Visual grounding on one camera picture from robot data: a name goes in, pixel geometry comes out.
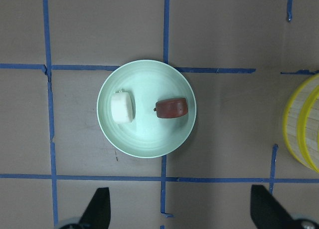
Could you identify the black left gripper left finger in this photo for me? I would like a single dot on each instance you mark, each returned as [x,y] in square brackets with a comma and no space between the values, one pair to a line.
[98,212]

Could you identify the light green round plate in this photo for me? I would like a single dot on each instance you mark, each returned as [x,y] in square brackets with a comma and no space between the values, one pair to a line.
[147,82]

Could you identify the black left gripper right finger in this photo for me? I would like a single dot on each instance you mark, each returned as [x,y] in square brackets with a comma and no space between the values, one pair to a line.
[267,213]

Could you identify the white steamed bun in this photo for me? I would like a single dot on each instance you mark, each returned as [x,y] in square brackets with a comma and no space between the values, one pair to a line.
[121,107]

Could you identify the yellow bamboo steamer layer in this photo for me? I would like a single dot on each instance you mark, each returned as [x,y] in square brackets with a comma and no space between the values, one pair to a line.
[291,114]
[308,130]

